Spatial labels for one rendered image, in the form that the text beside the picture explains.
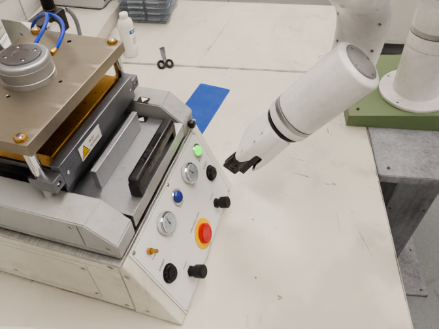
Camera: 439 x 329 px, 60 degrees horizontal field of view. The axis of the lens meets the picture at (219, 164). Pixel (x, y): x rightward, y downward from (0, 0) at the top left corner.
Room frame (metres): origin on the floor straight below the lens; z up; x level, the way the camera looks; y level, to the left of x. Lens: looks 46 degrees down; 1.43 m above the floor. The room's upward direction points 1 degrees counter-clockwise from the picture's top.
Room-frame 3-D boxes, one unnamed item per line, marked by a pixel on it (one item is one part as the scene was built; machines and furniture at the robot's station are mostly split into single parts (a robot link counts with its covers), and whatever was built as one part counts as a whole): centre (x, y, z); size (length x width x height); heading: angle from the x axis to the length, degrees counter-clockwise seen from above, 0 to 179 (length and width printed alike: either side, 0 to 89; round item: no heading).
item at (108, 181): (0.49, 0.24, 0.97); 0.30 x 0.22 x 0.08; 73
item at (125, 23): (1.18, 0.29, 0.82); 0.05 x 0.05 x 0.14
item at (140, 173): (0.45, 0.11, 0.99); 0.15 x 0.02 x 0.04; 163
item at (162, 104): (0.61, 0.17, 0.96); 0.26 x 0.05 x 0.07; 73
